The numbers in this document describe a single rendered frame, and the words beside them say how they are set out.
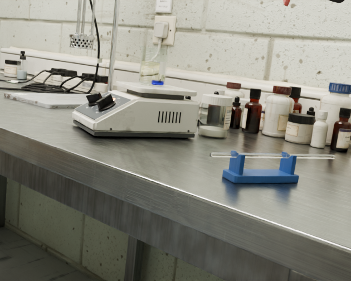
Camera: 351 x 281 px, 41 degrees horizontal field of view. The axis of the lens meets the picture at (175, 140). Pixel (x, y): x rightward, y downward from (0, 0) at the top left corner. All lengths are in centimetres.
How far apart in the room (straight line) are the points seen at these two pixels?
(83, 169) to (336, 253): 35
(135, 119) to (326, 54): 55
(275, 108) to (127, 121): 36
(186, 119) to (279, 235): 42
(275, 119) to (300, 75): 21
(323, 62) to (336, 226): 73
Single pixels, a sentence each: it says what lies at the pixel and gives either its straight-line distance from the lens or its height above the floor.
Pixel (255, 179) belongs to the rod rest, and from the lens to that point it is 60.
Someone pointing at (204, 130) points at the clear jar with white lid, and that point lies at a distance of 90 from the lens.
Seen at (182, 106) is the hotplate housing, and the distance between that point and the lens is 83.
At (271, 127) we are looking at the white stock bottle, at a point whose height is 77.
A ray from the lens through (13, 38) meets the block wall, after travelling 214.
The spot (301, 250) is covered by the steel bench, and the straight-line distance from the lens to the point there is 46.
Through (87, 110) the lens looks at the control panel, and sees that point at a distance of 84.
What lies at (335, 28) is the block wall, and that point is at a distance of 117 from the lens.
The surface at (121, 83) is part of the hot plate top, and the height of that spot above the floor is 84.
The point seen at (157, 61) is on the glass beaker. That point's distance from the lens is 85.
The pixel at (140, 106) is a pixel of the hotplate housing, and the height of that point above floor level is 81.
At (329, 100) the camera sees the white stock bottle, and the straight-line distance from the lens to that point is 101.
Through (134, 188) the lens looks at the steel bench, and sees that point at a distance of 57.
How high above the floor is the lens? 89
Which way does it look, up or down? 10 degrees down
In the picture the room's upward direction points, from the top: 6 degrees clockwise
